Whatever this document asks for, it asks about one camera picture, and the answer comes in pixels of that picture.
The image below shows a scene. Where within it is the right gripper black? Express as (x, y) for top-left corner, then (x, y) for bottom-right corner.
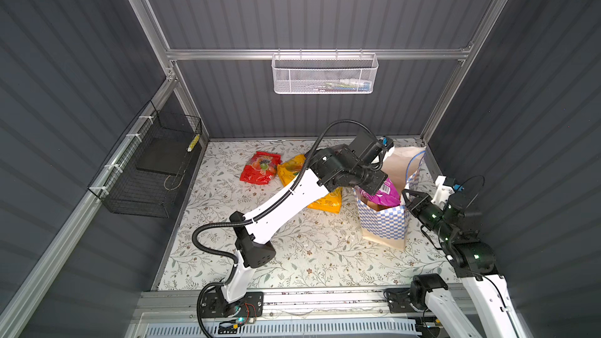
(402, 186), (452, 243)

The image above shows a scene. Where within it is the large purple snack bag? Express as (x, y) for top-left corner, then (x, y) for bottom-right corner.
(359, 178), (402, 208)

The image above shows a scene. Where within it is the blue checkered paper bag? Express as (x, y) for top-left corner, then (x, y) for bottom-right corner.
(354, 146), (425, 251)

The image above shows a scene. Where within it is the yellow snack bag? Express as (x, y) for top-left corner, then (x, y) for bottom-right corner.
(308, 188), (343, 214)
(277, 154), (306, 186)

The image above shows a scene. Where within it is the red snack bag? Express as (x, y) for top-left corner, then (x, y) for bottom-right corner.
(239, 151), (282, 186)

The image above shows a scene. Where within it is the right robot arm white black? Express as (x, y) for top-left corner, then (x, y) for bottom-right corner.
(402, 186), (527, 337)

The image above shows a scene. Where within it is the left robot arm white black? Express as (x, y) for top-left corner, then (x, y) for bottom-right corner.
(221, 131), (394, 304)

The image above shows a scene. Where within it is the floral table cloth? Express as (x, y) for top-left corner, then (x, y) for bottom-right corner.
(154, 139), (457, 291)

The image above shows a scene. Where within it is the yellow tag in basket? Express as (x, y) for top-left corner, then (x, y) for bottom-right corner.
(187, 134), (200, 153)

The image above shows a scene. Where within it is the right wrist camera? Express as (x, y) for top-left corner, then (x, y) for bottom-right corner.
(431, 175), (464, 210)

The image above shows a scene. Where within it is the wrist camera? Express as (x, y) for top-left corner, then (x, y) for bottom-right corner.
(431, 175), (464, 210)
(377, 136), (394, 162)

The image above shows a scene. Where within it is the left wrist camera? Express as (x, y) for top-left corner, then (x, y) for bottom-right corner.
(377, 136), (394, 162)

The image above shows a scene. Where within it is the white wire wall basket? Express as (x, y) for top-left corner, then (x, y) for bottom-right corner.
(271, 52), (379, 95)

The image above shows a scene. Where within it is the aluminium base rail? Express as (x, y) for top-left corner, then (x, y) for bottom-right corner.
(126, 285), (532, 338)

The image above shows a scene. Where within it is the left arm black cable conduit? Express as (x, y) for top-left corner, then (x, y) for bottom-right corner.
(191, 119), (379, 338)

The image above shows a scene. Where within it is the black wire side basket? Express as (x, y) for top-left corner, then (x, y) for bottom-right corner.
(89, 103), (203, 218)

